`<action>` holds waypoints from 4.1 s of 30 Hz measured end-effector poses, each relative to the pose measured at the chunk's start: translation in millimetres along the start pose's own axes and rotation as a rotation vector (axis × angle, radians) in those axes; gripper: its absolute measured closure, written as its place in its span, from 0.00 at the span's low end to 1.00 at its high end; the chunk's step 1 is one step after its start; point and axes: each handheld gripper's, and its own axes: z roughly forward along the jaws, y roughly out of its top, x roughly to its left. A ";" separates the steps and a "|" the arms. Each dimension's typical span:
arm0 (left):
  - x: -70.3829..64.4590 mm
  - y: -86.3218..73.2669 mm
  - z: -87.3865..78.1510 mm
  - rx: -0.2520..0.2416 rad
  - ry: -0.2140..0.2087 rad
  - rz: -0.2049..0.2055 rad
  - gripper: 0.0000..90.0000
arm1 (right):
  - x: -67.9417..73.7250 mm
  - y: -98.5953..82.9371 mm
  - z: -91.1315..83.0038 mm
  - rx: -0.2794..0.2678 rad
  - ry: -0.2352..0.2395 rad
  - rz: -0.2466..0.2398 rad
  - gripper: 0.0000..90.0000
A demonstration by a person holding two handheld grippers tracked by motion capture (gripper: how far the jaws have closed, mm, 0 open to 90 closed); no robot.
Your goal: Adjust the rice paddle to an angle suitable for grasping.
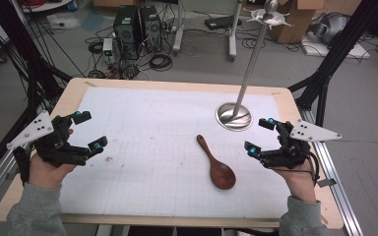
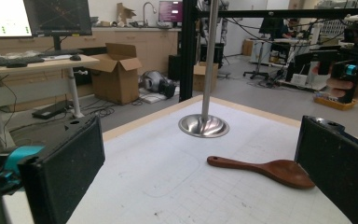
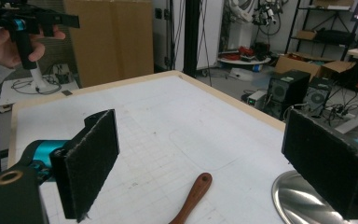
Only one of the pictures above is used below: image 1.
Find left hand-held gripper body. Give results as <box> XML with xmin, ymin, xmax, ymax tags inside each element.
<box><xmin>6</xmin><ymin>110</ymin><xmax>92</xmax><ymax>167</ymax></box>

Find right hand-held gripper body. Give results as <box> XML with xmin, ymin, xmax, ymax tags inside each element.
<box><xmin>260</xmin><ymin>119</ymin><xmax>343</xmax><ymax>170</ymax></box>

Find metal stand with hooks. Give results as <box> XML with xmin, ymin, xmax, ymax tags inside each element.
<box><xmin>215</xmin><ymin>0</ymin><xmax>293</xmax><ymax>132</ymax></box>

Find brown wooden spoon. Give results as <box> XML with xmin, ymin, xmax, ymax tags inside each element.
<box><xmin>196</xmin><ymin>134</ymin><xmax>237</xmax><ymax>191</ymax></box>

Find person's left hand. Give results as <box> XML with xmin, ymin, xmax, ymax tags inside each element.
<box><xmin>29</xmin><ymin>128</ymin><xmax>77</xmax><ymax>190</ymax></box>

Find person's right hand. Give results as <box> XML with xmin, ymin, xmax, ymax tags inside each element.
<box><xmin>272</xmin><ymin>136</ymin><xmax>318</xmax><ymax>204</ymax></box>

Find white grid mat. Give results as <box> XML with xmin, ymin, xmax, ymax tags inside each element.
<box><xmin>58</xmin><ymin>87</ymin><xmax>293</xmax><ymax>219</ymax></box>

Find small white device box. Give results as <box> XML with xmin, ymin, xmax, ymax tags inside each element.
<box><xmin>102</xmin><ymin>37</ymin><xmax>114</xmax><ymax>64</ymax></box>

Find white stand leg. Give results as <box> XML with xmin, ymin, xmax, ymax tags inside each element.
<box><xmin>227</xmin><ymin>0</ymin><xmax>244</xmax><ymax>62</ymax></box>
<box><xmin>172</xmin><ymin>0</ymin><xmax>186</xmax><ymax>56</ymax></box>

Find large black computer tower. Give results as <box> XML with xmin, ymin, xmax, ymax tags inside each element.
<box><xmin>112</xmin><ymin>5</ymin><xmax>142</xmax><ymax>61</ymax></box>

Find white foam board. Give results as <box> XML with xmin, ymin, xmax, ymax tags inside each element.
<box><xmin>299</xmin><ymin>32</ymin><xmax>371</xmax><ymax>60</ymax></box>

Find large open cardboard box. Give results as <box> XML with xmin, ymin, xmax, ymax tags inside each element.
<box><xmin>269</xmin><ymin>0</ymin><xmax>326</xmax><ymax>45</ymax></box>

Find narrow black computer tower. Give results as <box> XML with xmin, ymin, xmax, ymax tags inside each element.
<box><xmin>140</xmin><ymin>5</ymin><xmax>162</xmax><ymax>53</ymax></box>

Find flat black device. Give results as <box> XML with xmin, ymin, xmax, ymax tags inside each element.
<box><xmin>204</xmin><ymin>15</ymin><xmax>243</xmax><ymax>30</ymax></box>

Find grey bag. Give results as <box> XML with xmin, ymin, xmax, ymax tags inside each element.
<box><xmin>309</xmin><ymin>12</ymin><xmax>349</xmax><ymax>45</ymax></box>

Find black looped cable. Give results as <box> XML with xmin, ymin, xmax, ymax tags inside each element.
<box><xmin>272</xmin><ymin>150</ymin><xmax>321</xmax><ymax>188</ymax></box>

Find black strap cable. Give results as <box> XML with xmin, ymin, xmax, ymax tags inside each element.
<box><xmin>12</xmin><ymin>146</ymin><xmax>32</xmax><ymax>187</ymax></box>

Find black metal frame struts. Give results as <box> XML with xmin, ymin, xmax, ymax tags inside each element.
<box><xmin>0</xmin><ymin>0</ymin><xmax>74</xmax><ymax>186</ymax></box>
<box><xmin>287</xmin><ymin>0</ymin><xmax>378</xmax><ymax>128</ymax></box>

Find coiled black cable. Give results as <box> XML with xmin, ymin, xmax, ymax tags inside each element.
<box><xmin>149</xmin><ymin>53</ymin><xmax>174</xmax><ymax>72</ymax></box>

